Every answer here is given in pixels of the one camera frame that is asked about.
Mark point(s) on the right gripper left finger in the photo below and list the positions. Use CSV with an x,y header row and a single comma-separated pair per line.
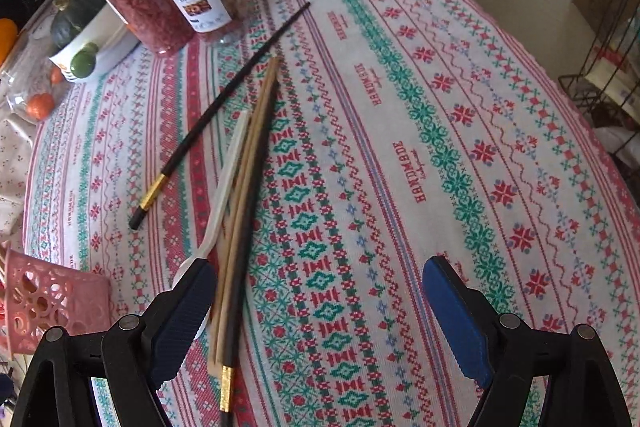
x,y
175,318

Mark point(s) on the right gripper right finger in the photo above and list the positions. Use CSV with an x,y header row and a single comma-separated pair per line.
x,y
464,316

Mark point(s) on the brown wooden chopstick pair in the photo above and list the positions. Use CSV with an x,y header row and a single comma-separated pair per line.
x,y
225,262

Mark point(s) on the white plastic spoon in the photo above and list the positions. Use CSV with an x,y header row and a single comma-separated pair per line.
x,y
221,196

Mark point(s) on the pink perforated utensil holder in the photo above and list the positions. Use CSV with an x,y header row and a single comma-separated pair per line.
x,y
37,295

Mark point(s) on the patterned tablecloth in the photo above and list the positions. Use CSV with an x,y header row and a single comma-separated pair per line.
x,y
404,129

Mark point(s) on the small orange tangerine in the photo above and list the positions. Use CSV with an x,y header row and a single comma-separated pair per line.
x,y
40,106

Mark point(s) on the green lime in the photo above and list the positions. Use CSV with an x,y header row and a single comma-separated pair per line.
x,y
83,63

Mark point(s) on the clear glass jar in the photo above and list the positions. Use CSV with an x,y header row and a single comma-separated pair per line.
x,y
27,71

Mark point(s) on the white bowl with squash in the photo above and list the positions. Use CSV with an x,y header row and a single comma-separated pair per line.
x,y
110,34

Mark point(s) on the dark green squash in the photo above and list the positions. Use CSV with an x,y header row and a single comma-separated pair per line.
x,y
72,17

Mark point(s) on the large orange fruit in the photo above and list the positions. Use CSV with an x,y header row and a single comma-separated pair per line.
x,y
8,37

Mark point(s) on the black wire rack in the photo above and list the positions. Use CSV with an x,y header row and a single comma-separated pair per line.
x,y
605,88

